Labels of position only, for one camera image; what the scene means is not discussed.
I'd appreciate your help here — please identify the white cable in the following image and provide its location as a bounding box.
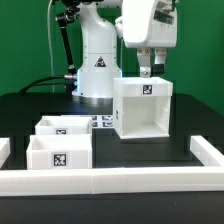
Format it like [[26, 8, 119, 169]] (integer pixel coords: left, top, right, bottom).
[[46, 0, 56, 94]]

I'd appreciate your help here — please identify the white left fence rail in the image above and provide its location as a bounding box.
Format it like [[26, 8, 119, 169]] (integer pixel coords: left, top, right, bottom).
[[0, 138, 10, 169]]

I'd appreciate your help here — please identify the black cable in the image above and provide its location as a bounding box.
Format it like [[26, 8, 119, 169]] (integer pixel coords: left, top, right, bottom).
[[18, 75, 75, 94]]

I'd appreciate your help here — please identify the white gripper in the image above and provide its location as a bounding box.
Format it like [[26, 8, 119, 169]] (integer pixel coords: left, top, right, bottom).
[[115, 0, 177, 78]]

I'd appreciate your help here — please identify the white right fence rail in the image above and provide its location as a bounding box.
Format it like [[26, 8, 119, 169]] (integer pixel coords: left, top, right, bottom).
[[190, 136, 224, 167]]

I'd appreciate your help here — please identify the white front fence rail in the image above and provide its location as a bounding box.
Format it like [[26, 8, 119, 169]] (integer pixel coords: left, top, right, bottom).
[[0, 167, 224, 196]]

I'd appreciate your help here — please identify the white drawer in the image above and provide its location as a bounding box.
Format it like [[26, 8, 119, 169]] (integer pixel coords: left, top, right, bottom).
[[35, 116, 92, 135], [26, 134, 92, 170]]

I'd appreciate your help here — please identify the paper sheet with markers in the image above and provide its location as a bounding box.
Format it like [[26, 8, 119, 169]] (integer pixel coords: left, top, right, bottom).
[[62, 115, 113, 129]]

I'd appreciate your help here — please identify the white fence rail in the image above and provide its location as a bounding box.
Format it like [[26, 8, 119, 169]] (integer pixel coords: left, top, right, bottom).
[[190, 136, 224, 167], [0, 138, 10, 169], [0, 167, 224, 196]]

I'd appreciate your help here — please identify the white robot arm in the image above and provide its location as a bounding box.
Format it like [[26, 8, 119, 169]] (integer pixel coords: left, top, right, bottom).
[[61, 0, 177, 104]]

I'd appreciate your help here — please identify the white drawer cabinet box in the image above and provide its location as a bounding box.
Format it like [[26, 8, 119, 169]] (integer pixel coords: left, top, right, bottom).
[[113, 77, 173, 139]]

